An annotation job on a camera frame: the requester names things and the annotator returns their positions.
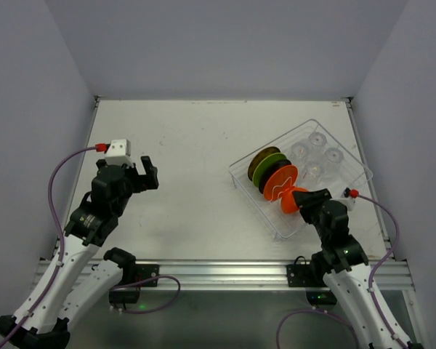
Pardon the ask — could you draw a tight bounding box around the orange plastic bowl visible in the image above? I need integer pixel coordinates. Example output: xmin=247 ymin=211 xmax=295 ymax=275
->
xmin=280 ymin=187 xmax=307 ymax=214

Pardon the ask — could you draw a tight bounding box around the orange plastic plate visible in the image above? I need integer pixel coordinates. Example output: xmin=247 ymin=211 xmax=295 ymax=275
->
xmin=263 ymin=165 xmax=299 ymax=201

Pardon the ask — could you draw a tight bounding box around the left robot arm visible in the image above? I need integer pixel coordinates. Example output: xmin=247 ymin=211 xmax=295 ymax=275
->
xmin=0 ymin=156 xmax=158 ymax=348

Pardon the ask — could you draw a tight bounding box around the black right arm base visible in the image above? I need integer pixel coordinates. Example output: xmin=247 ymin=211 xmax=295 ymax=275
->
xmin=286 ymin=255 xmax=337 ymax=308

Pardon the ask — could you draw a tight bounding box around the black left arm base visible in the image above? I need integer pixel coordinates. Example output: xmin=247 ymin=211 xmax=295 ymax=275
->
xmin=103 ymin=248 xmax=160 ymax=310

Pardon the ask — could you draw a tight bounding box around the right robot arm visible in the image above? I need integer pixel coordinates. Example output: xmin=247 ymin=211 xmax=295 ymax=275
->
xmin=292 ymin=188 xmax=423 ymax=348

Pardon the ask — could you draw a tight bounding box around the clear plastic cup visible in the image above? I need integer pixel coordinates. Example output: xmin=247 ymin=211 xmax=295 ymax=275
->
xmin=290 ymin=142 xmax=310 ymax=164
xmin=302 ymin=159 xmax=327 ymax=185
xmin=308 ymin=132 xmax=327 ymax=151
xmin=323 ymin=148 xmax=344 ymax=172

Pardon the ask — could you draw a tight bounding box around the black plastic plate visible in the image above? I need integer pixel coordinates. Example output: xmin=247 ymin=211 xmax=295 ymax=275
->
xmin=259 ymin=159 xmax=291 ymax=194

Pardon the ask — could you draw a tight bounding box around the green plastic plate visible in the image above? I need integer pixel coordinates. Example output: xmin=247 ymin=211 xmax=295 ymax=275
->
xmin=252 ymin=153 xmax=287 ymax=187

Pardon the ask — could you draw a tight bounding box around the dark olive plastic plate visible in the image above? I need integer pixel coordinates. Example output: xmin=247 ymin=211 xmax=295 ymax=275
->
xmin=247 ymin=146 xmax=280 ymax=181

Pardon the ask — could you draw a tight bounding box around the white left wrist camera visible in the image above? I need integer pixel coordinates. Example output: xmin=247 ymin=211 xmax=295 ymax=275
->
xmin=105 ymin=139 xmax=133 ymax=167

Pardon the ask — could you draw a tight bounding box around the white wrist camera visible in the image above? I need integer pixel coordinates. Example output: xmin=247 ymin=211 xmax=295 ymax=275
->
xmin=340 ymin=188 xmax=359 ymax=212
xmin=105 ymin=139 xmax=133 ymax=167

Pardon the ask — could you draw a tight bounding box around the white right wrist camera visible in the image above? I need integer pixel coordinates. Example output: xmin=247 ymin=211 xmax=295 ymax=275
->
xmin=340 ymin=188 xmax=359 ymax=212

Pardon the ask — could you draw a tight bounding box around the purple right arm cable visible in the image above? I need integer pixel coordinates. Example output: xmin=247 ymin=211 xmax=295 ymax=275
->
xmin=275 ymin=190 xmax=400 ymax=349

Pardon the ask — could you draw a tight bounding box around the white wire dish rack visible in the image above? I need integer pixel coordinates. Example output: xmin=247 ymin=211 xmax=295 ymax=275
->
xmin=229 ymin=119 xmax=372 ymax=238

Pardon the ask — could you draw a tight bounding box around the aluminium mounting rail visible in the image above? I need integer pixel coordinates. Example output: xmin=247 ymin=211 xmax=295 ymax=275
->
xmin=31 ymin=260 xmax=415 ymax=291

